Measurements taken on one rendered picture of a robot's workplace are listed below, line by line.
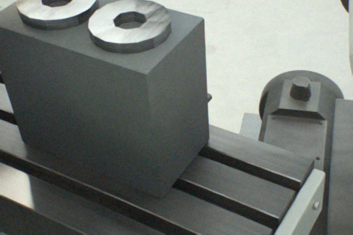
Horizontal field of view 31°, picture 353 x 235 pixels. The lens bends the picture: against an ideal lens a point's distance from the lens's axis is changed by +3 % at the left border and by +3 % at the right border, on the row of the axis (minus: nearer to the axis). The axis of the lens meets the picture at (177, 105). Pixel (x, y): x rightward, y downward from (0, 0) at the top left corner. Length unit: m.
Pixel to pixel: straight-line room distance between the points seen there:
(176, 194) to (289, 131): 0.64
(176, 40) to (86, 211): 0.23
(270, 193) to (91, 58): 0.26
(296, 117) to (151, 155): 0.73
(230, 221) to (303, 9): 2.24
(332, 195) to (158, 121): 0.65
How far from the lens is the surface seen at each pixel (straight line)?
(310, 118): 1.38
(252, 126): 1.64
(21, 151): 0.84
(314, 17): 2.84
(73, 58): 0.67
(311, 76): 1.48
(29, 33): 0.70
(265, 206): 0.73
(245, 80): 2.45
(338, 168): 1.30
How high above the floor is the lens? 1.48
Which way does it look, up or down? 39 degrees down
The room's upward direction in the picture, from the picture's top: 5 degrees counter-clockwise
